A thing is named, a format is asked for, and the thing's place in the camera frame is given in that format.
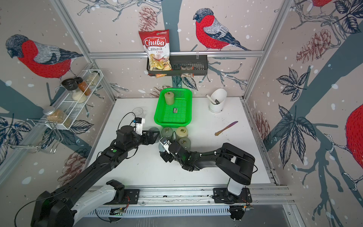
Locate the beige tea canister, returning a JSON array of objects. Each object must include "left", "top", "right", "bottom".
[
  {"left": 176, "top": 126, "right": 188, "bottom": 140},
  {"left": 164, "top": 91, "right": 175, "bottom": 106}
]

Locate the purple wooden spatula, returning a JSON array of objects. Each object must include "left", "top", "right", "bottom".
[{"left": 215, "top": 121, "right": 238, "bottom": 136}]

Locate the green plastic basket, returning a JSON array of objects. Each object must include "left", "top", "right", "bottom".
[{"left": 154, "top": 88, "right": 192, "bottom": 128}]

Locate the white wire spice rack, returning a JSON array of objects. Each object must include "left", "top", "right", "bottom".
[{"left": 1, "top": 69, "right": 104, "bottom": 155}]

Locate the clear plastic cup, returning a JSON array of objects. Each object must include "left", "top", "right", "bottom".
[{"left": 132, "top": 107, "right": 145, "bottom": 118}]

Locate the green tea canister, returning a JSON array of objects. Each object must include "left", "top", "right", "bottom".
[
  {"left": 178, "top": 137, "right": 191, "bottom": 151},
  {"left": 161, "top": 127, "right": 174, "bottom": 141}
]

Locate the silver lid spice jar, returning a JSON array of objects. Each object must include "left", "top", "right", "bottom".
[{"left": 43, "top": 106, "right": 67, "bottom": 124}]

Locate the grey-blue tea canister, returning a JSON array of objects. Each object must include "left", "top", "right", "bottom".
[{"left": 148, "top": 127, "right": 160, "bottom": 137}]

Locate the white utensil holder cup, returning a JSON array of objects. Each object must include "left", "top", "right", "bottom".
[{"left": 209, "top": 89, "right": 227, "bottom": 114}]

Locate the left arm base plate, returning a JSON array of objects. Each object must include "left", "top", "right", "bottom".
[{"left": 119, "top": 189, "right": 140, "bottom": 205}]

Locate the small snack packet in basket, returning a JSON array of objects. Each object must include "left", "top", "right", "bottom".
[{"left": 181, "top": 66, "right": 194, "bottom": 71}]

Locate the pale spice jar rear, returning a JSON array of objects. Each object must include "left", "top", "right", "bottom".
[{"left": 86, "top": 71, "right": 100, "bottom": 86}]

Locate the white spoon in holder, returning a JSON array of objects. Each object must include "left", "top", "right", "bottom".
[{"left": 206, "top": 94, "right": 217, "bottom": 105}]

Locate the red cassava chips bag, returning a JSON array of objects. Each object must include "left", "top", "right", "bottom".
[{"left": 139, "top": 29, "right": 172, "bottom": 74}]

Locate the orange spice bottle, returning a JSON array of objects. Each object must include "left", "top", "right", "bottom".
[{"left": 75, "top": 77, "right": 91, "bottom": 96}]

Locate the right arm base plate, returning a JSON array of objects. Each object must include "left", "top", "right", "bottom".
[{"left": 212, "top": 187, "right": 252, "bottom": 205}]

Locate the blue-grey tea canister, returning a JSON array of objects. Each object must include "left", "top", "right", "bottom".
[{"left": 158, "top": 143, "right": 166, "bottom": 152}]

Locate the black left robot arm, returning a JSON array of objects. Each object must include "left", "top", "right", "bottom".
[{"left": 30, "top": 125, "right": 160, "bottom": 227}]

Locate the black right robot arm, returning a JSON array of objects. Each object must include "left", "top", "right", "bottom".
[{"left": 159, "top": 138, "right": 258, "bottom": 205}]

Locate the black wall basket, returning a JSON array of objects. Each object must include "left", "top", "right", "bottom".
[{"left": 147, "top": 55, "right": 208, "bottom": 76}]

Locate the black lid spice jar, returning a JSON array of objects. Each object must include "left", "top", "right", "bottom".
[{"left": 61, "top": 79, "right": 87, "bottom": 103}]

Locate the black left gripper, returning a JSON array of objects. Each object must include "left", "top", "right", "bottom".
[{"left": 126, "top": 129, "right": 160, "bottom": 152}]

